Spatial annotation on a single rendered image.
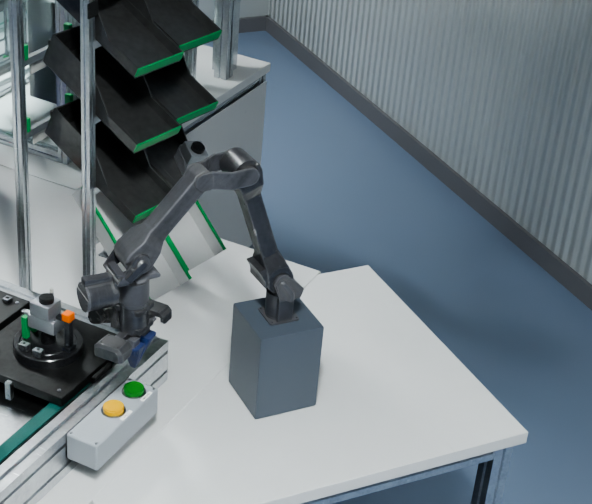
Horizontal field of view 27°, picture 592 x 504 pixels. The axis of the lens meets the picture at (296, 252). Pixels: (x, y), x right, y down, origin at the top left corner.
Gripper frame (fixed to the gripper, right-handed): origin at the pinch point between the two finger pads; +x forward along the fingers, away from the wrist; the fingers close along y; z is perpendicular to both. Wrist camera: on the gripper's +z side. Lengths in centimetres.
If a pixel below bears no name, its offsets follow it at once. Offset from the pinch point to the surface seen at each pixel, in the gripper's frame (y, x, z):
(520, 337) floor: -205, 107, -32
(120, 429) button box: 10.0, 10.6, -3.4
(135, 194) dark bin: -28.9, -15.9, 17.9
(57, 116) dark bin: -26, -30, 35
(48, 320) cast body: 0.3, -0.5, 19.5
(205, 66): -173, 20, 81
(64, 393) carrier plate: 8.7, 8.3, 10.2
